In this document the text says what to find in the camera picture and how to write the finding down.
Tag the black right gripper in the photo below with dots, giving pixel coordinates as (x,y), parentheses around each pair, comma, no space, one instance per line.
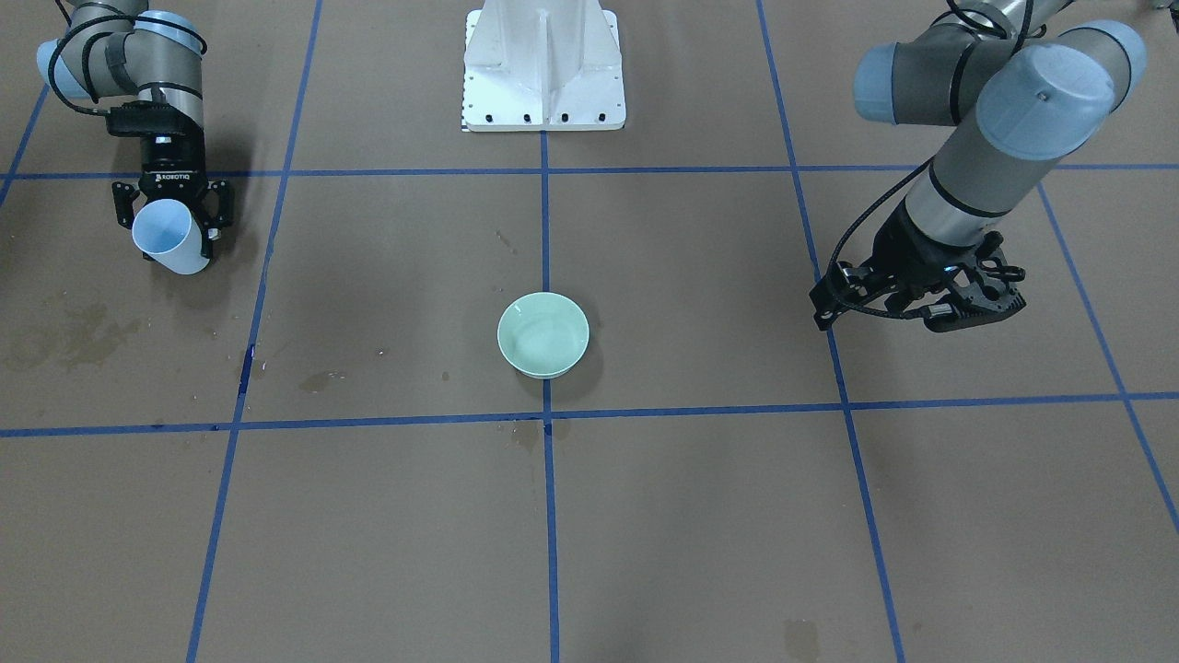
(171,169)

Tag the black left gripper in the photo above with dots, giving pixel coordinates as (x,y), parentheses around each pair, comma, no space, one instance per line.
(898,254)

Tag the light blue plastic cup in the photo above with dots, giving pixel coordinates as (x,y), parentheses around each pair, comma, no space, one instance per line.
(168,232)

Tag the pale green ceramic bowl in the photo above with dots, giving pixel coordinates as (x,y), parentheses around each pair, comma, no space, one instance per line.
(543,334)

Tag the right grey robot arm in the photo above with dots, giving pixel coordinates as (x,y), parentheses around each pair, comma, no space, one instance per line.
(141,71)

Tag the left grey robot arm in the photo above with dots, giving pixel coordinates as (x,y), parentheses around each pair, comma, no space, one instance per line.
(1017,104)

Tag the brown paper table cover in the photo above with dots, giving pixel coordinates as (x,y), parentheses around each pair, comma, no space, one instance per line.
(313,451)

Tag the white metal base plate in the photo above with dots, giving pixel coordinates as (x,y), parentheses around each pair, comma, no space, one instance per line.
(542,66)

